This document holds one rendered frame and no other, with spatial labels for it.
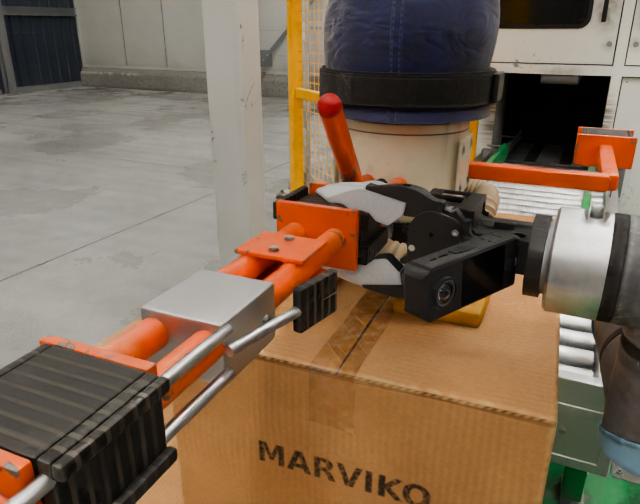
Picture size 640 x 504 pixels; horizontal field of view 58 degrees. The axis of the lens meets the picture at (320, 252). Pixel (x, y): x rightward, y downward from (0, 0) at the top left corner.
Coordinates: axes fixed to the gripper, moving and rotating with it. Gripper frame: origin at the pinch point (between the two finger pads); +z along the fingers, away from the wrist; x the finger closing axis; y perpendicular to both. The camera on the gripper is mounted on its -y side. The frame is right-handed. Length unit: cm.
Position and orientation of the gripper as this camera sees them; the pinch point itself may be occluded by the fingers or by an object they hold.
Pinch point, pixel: (323, 230)
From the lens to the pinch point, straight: 55.4
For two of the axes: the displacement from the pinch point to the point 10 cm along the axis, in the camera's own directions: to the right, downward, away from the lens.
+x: 0.0, -9.3, -3.7
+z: -9.0, -1.6, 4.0
